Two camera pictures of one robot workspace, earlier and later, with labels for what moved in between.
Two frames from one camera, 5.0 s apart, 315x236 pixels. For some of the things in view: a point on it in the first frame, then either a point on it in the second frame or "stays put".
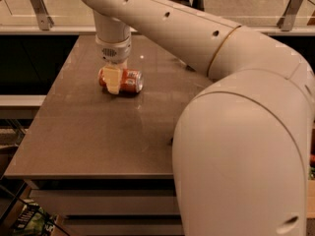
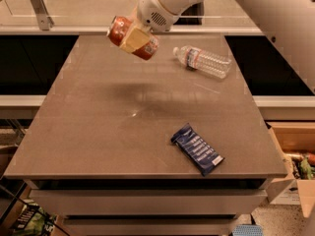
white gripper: (113, 52) to (152, 11)
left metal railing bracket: (39, 7) stays put
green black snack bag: (33, 220) stays put
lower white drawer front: (122, 225) stays put
